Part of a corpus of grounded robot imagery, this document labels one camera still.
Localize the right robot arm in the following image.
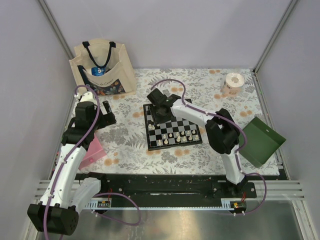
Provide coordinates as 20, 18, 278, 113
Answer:
147, 88, 246, 198

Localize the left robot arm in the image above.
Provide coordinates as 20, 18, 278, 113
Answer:
27, 100, 117, 237

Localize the black magnetic chess board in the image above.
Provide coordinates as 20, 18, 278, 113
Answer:
143, 104, 203, 151

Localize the pink plastic box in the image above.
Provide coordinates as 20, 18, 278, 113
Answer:
78, 135, 107, 170

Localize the floral patterned table mat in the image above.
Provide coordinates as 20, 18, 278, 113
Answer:
81, 68, 264, 175

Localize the blue white bottle in bag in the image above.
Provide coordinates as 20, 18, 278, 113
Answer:
91, 66, 106, 77

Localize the cream canvas tote bag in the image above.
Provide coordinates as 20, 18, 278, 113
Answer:
69, 38, 137, 96

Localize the pink wrapped toilet paper roll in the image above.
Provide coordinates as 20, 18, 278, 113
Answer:
221, 72, 245, 97

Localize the dark green plastic box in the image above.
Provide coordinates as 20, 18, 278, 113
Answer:
239, 116, 286, 168

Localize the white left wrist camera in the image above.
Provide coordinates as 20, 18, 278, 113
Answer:
74, 91, 97, 104

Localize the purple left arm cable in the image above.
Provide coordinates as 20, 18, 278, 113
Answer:
42, 84, 142, 240

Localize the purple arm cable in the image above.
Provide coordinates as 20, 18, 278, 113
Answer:
151, 79, 268, 216
42, 84, 142, 240

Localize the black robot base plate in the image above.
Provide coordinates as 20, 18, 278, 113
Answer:
75, 172, 257, 209

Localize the white slotted cable duct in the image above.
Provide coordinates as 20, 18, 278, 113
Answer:
83, 198, 112, 210

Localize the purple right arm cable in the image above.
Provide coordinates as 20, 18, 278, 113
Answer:
151, 79, 268, 216

